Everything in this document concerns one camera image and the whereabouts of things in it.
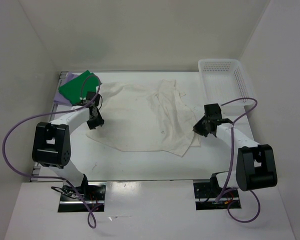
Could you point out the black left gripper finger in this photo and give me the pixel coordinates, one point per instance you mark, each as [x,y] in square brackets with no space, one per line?
[98,120]
[92,124]

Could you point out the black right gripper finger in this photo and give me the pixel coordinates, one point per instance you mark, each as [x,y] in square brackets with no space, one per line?
[199,127]
[205,132]

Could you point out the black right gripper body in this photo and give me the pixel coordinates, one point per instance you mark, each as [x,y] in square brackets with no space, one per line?
[207,120]

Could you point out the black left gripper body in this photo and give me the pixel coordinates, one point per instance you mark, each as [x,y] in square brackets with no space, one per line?
[95,121]

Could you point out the green t-shirt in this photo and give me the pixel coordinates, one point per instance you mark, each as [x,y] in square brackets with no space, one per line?
[79,86]

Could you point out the purple t-shirt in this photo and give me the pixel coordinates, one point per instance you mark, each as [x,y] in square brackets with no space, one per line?
[62,100]

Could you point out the white t-shirt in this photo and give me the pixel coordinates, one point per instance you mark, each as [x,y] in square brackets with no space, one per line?
[139,118]

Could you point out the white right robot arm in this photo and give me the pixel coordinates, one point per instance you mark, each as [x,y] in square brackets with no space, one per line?
[252,163]

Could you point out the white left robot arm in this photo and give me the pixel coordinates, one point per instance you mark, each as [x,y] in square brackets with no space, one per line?
[52,146]

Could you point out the white plastic basket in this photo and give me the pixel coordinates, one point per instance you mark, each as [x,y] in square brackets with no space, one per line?
[225,80]

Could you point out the aluminium table edge rail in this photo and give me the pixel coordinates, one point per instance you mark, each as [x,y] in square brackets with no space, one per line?
[37,167]

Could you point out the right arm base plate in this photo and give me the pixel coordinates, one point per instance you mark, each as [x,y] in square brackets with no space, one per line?
[206,192]

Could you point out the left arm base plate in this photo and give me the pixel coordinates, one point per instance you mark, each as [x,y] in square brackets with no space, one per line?
[70,202]

